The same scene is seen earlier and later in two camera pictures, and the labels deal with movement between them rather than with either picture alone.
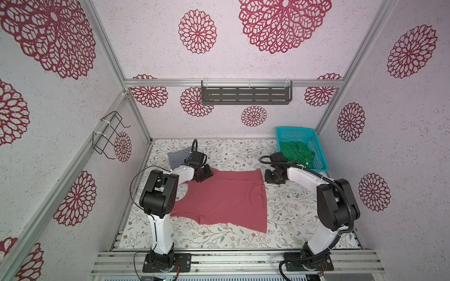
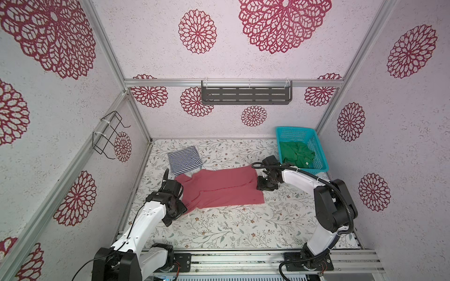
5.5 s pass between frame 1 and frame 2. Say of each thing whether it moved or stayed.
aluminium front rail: stayed
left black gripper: moved
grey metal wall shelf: stayed
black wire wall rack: stayed
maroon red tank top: moved
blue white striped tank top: stayed
